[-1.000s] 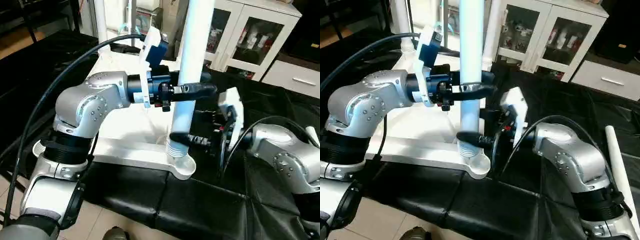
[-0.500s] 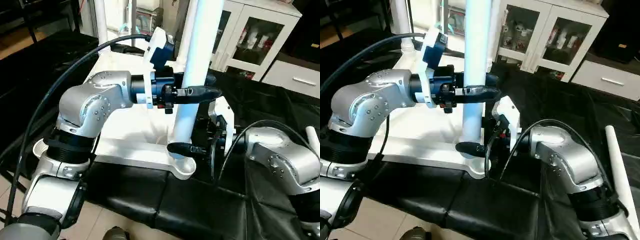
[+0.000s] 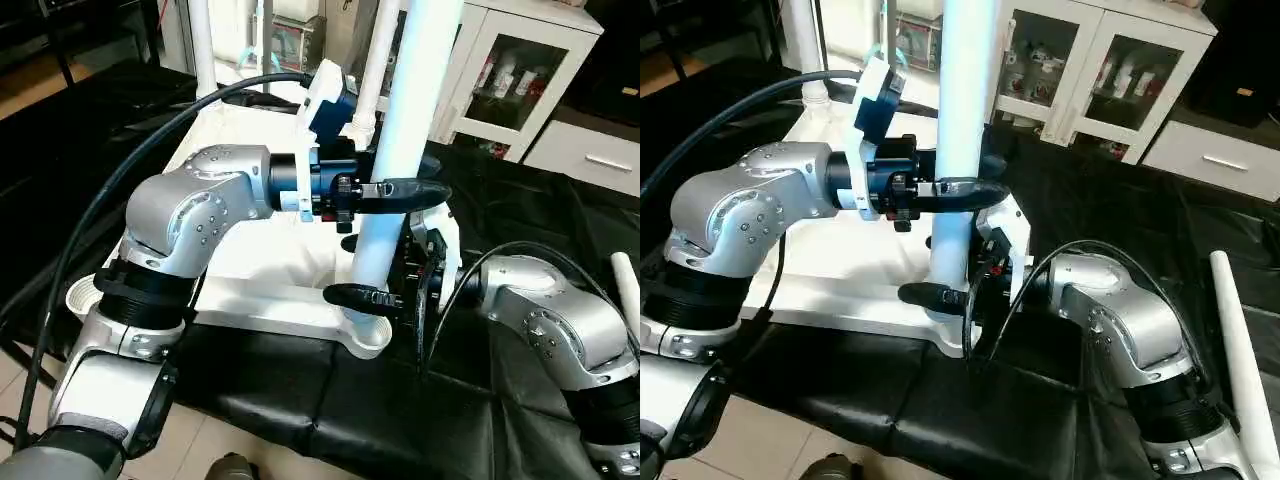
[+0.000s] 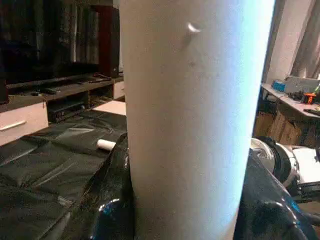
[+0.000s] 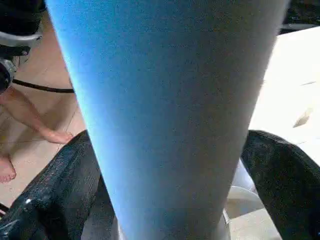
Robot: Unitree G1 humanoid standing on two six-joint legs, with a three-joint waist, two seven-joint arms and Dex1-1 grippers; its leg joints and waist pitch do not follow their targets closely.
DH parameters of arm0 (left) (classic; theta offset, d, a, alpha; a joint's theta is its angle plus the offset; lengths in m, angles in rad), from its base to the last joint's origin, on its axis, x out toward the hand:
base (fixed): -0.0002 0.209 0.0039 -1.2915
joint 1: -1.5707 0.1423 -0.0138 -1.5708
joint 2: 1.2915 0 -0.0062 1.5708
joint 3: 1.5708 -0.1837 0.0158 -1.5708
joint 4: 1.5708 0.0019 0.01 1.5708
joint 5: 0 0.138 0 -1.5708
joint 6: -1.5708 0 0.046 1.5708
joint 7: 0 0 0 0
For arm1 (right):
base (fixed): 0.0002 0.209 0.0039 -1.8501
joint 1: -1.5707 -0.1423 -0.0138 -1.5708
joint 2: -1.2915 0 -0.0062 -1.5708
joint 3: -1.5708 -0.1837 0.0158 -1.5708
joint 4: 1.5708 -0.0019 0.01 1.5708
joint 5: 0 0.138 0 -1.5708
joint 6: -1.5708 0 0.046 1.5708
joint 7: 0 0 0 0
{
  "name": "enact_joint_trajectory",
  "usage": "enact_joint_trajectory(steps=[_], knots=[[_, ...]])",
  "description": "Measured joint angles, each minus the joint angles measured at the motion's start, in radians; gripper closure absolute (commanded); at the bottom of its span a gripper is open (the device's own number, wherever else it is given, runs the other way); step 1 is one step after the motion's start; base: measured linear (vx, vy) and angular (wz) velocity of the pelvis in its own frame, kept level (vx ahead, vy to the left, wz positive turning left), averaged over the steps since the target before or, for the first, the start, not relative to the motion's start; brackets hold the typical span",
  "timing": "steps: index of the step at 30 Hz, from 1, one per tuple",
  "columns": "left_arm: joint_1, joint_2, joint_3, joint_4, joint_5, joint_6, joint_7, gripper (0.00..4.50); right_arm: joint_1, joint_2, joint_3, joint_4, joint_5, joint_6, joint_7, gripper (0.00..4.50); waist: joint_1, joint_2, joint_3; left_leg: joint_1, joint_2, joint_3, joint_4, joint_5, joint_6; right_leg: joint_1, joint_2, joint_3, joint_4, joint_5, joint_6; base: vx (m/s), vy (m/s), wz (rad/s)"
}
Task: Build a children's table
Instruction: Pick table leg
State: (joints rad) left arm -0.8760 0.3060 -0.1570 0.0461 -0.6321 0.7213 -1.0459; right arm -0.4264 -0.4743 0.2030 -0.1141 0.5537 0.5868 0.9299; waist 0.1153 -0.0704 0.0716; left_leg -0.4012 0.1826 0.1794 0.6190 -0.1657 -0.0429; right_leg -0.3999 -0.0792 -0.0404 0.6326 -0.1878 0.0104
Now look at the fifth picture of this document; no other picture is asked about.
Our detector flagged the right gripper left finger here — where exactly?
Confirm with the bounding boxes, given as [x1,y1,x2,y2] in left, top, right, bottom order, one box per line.
[0,130,103,240]

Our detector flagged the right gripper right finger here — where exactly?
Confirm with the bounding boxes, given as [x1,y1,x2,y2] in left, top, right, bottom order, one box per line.
[241,130,320,240]

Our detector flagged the white plastic table top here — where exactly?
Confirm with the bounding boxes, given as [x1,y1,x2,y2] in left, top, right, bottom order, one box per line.
[220,25,320,240]

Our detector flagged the white plastic table leg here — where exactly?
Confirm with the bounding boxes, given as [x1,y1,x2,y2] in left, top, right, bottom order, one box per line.
[45,0,291,240]

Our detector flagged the bare human foot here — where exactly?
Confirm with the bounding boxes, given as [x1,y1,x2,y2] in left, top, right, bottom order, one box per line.
[0,154,17,184]
[0,85,75,146]

